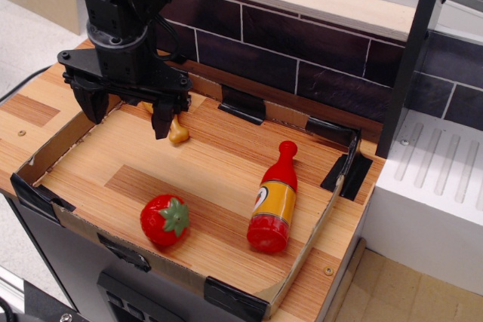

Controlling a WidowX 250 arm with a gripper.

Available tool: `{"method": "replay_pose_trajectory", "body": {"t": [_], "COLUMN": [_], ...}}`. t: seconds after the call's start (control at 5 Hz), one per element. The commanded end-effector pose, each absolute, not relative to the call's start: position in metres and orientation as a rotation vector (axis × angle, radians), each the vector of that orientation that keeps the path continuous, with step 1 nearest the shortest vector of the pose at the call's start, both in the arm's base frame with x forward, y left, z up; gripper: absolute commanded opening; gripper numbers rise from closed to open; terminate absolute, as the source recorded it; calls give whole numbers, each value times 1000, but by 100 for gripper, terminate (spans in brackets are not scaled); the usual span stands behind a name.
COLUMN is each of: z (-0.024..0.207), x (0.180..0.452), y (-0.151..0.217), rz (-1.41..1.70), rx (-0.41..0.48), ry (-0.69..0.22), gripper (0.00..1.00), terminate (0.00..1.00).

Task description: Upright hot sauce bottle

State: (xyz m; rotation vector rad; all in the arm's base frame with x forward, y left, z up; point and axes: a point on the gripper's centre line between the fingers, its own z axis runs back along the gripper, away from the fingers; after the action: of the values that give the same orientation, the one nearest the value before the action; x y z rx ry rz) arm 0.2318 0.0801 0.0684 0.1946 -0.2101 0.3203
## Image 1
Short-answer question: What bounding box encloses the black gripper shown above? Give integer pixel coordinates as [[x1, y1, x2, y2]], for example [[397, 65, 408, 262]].
[[57, 41, 192, 140]]

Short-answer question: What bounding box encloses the red hot sauce bottle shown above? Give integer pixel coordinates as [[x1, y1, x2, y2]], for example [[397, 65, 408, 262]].
[[247, 141, 298, 253]]

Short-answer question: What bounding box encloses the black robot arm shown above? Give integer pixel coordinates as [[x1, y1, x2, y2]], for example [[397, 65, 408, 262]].
[[57, 0, 192, 139]]

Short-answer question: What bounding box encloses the cardboard fence with black tape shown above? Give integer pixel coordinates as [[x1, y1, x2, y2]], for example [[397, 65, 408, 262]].
[[1, 68, 383, 321]]

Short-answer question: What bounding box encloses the yellow toy chicken drumstick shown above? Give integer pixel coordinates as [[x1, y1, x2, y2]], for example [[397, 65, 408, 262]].
[[141, 101, 189, 145]]

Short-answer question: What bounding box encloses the red toy strawberry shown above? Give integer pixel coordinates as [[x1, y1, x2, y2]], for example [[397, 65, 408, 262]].
[[140, 195, 190, 247]]

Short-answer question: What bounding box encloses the white toy sink drainboard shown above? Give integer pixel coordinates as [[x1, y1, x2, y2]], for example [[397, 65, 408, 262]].
[[362, 111, 482, 294]]

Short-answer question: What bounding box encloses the black cable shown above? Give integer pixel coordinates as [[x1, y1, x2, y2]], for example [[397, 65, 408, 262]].
[[0, 66, 52, 103]]

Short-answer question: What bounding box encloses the black vertical post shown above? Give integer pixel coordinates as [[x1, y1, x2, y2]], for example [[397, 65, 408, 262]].
[[376, 0, 445, 158]]

